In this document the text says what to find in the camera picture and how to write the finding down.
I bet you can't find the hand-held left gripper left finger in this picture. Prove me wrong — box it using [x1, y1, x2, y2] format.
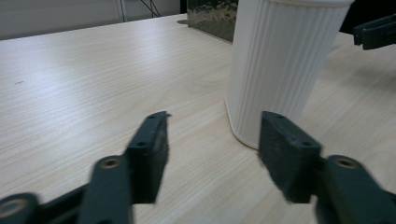
[123, 110, 172, 205]

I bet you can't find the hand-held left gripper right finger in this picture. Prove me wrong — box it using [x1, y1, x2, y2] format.
[257, 110, 323, 204]

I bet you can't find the dark mottled box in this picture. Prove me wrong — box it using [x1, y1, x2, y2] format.
[186, 0, 240, 43]

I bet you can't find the white ribbed cup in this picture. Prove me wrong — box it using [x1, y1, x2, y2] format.
[224, 0, 356, 150]

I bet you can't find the black cable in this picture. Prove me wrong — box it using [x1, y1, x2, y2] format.
[139, 0, 162, 19]
[119, 0, 127, 23]

